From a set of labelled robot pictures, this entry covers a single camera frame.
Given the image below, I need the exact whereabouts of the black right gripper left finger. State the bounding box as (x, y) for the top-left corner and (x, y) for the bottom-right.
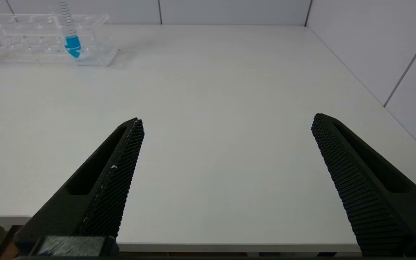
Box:
(13, 117), (145, 247)

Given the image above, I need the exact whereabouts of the clear acrylic test tube rack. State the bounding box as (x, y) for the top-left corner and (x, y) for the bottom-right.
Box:
(0, 13), (119, 67)

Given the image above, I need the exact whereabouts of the test tube with blue pigment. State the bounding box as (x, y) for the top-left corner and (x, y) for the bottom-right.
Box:
(51, 0), (82, 59)

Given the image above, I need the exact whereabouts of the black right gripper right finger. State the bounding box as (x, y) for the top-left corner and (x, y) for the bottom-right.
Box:
(311, 113), (416, 256)

